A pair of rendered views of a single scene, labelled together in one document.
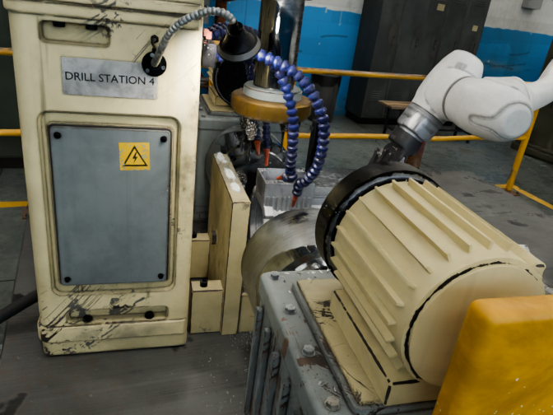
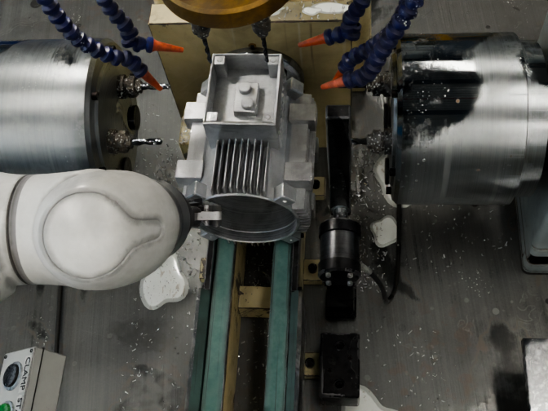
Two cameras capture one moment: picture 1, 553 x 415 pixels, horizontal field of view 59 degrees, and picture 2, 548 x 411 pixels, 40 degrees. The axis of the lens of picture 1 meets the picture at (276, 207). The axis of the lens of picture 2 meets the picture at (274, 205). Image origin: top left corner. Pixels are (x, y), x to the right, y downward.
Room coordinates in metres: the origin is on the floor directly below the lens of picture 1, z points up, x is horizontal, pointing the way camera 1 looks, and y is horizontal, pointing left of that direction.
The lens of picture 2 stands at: (1.43, -0.56, 1.98)
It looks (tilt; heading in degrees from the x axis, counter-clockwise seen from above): 62 degrees down; 120
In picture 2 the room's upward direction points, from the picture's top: 11 degrees counter-clockwise
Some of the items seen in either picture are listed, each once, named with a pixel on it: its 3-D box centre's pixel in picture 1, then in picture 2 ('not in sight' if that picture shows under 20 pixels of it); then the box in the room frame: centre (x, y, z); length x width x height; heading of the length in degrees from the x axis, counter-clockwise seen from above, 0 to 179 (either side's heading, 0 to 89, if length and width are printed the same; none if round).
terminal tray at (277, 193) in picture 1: (283, 189); (245, 103); (1.10, -0.01, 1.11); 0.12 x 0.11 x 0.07; 106
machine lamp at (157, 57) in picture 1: (201, 46); not in sight; (0.80, 0.15, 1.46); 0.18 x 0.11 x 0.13; 108
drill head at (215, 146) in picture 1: (248, 167); (475, 119); (1.41, 0.10, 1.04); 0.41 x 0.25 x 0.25; 18
